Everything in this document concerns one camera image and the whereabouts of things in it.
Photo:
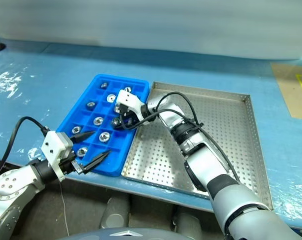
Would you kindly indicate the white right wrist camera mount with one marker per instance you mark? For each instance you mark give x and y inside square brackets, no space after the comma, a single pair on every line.
[130,98]

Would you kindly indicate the perforated metal tray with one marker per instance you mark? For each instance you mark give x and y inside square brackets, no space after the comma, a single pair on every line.
[155,162]

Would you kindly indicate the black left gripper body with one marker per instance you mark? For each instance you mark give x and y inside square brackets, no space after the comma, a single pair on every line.
[68,166]

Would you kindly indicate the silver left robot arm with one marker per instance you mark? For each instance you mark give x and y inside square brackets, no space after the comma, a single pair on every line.
[13,187]

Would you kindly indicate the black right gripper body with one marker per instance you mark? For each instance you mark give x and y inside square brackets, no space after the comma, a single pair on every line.
[127,113]

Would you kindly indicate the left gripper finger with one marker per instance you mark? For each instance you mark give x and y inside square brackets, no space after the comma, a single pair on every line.
[82,137]
[97,161]

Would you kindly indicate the white foam backdrop sheet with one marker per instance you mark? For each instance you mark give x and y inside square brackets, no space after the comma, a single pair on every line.
[165,25]

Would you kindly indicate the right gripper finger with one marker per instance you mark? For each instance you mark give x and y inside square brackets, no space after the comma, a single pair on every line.
[127,123]
[121,116]

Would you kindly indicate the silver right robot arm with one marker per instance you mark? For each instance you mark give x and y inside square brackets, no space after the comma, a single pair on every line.
[208,170]

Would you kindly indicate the grey rounded shape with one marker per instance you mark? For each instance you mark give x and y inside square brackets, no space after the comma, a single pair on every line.
[114,212]

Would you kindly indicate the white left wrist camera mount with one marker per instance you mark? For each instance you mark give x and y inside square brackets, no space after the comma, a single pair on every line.
[53,146]

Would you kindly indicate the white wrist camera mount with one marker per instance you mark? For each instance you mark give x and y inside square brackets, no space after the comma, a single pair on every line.
[130,98]
[53,146]

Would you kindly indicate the blue compartment tray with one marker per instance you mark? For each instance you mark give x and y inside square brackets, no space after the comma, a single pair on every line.
[118,142]

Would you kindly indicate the brown mat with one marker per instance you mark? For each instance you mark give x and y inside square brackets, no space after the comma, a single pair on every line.
[290,100]

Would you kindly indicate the blue plastic table cover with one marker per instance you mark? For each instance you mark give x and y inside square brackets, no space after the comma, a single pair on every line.
[41,87]

